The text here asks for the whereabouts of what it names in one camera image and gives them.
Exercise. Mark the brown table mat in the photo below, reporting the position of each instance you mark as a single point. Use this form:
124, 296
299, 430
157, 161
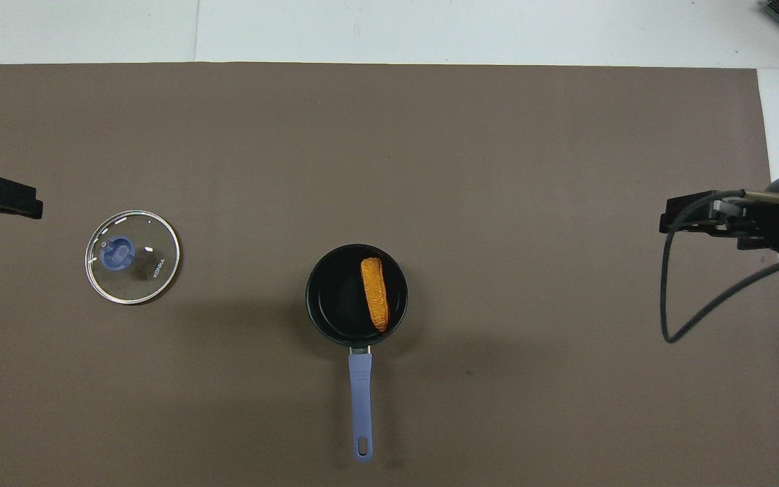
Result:
498, 169

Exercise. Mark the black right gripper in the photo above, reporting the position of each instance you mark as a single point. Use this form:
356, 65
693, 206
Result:
775, 223

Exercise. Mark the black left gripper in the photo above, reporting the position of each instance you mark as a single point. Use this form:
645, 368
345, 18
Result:
1, 195

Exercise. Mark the orange corn cob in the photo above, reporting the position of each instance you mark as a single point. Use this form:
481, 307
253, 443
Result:
376, 294

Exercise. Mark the glass lid with purple knob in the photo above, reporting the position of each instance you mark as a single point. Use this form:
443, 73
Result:
139, 277

